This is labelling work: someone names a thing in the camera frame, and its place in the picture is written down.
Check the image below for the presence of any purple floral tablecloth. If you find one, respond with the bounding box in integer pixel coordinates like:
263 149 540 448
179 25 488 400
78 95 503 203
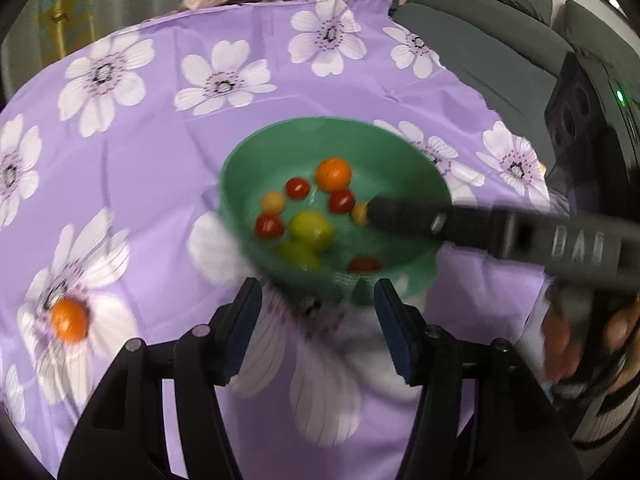
1 0 549 479

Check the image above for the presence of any yellow patterned curtain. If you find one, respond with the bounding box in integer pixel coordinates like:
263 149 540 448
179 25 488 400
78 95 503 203
37 0 96 66

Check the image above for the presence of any green plastic bowl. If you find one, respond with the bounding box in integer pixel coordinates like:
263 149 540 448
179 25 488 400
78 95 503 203
219 117 451 306

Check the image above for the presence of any brown longan front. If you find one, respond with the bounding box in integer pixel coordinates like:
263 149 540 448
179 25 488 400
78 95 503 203
350 203 368 226

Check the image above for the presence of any red cherry tomato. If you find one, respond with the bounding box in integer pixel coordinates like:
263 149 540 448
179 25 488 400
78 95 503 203
328 188 356 214
347 256 382 274
285 177 311 200
254 212 286 240

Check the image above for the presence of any right hand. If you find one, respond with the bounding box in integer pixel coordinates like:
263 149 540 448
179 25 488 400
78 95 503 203
540 288 640 386

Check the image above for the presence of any large orange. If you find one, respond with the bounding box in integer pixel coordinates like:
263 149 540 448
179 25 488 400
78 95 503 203
50 297 89 344

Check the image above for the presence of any small orange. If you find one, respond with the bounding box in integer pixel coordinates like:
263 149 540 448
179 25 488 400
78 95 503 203
314 157 352 193

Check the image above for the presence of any yellow-green oval fruit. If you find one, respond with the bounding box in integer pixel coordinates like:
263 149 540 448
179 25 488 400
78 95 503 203
276 240 322 272

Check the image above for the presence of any brown longan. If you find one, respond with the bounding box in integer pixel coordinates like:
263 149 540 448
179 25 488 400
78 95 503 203
350 203 368 226
260 191 286 216

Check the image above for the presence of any green oval tomato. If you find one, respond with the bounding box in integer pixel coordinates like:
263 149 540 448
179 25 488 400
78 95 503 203
288 210 335 252

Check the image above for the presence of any striped sleeve forearm right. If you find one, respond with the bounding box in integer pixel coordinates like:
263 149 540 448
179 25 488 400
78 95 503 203
572 384 639 451

